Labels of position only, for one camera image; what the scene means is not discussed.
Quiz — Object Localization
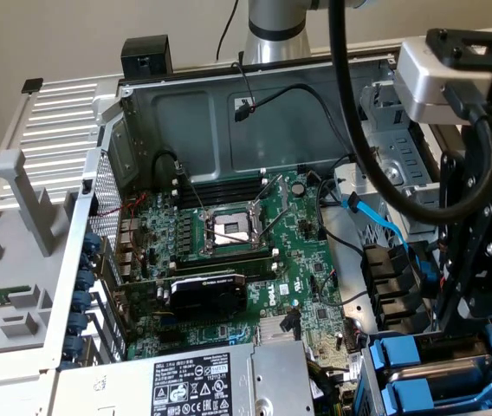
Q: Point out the blue SATA wire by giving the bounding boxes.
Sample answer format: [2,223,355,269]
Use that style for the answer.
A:
[340,192,442,300]

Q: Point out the hard disk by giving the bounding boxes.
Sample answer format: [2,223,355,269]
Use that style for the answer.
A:
[366,322,492,387]

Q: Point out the blue disk caddy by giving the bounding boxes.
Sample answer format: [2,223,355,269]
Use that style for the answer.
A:
[378,374,492,416]

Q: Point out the silver metal drive cage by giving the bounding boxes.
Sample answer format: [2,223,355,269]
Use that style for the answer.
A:
[332,80,446,237]

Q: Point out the black plastic air shroud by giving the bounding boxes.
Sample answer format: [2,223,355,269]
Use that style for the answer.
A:
[360,244,436,335]

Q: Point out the blue drive caddy brackets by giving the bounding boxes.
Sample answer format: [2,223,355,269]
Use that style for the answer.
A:
[353,328,492,416]

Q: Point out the green motherboard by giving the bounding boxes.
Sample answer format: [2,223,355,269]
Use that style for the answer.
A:
[115,168,362,382]

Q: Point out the silver socket cover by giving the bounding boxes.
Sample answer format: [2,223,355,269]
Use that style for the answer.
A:
[248,172,293,218]

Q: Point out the open PC case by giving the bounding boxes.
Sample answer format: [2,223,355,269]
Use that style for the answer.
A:
[37,45,492,416]

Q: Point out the silver finned heat sink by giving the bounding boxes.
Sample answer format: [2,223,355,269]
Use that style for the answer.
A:
[257,315,295,343]

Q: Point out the black RAM slot bank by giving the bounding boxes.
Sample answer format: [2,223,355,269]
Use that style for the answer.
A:
[170,166,271,207]
[170,246,282,281]

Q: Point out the CPU socket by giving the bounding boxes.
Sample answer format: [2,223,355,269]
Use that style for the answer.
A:
[197,201,264,255]

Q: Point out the thin locking lever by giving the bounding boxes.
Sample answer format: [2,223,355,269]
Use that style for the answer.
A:
[175,160,208,216]

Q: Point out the black graphics card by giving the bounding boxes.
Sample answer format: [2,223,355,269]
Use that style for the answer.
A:
[113,270,248,324]

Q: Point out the silver power supply unit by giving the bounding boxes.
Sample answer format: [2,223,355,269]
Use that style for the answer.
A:
[55,340,316,416]

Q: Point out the black block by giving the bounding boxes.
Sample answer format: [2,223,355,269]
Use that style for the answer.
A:
[120,35,173,81]

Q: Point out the grey parts rack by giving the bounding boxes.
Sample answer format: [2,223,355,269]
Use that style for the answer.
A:
[0,149,78,357]

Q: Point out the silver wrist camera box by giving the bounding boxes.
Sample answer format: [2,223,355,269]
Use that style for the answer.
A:
[395,28,492,125]

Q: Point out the black wire with angled connector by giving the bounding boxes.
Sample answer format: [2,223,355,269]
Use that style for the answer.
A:
[282,308,302,341]

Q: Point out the black wire with flat connector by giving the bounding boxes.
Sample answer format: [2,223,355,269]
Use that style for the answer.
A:
[231,50,379,174]

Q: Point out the thin black cable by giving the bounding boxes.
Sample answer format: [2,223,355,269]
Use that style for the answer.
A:
[215,0,241,61]

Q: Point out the thin red wire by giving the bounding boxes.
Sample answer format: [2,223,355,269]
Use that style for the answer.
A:
[98,192,148,265]

